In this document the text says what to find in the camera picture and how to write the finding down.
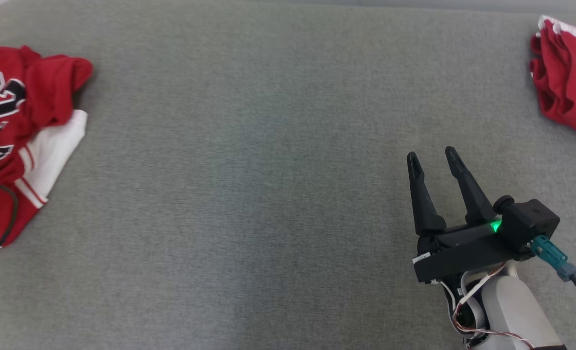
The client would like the red jersey with black number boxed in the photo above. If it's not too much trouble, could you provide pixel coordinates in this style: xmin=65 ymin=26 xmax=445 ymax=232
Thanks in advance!
xmin=0 ymin=45 xmax=94 ymax=258

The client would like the red jersey with white trim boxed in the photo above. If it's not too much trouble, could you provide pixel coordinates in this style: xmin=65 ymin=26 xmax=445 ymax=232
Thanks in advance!
xmin=529 ymin=15 xmax=576 ymax=140

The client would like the teal cable connector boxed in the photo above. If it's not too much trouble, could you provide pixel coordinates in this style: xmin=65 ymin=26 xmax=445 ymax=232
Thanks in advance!
xmin=531 ymin=235 xmax=576 ymax=282

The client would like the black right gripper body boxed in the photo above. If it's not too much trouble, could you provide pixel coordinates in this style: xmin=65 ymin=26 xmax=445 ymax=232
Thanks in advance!
xmin=412 ymin=220 xmax=534 ymax=285

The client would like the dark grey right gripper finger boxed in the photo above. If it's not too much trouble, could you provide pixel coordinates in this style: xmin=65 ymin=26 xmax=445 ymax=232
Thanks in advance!
xmin=445 ymin=145 xmax=498 ymax=226
xmin=406 ymin=151 xmax=447 ymax=237

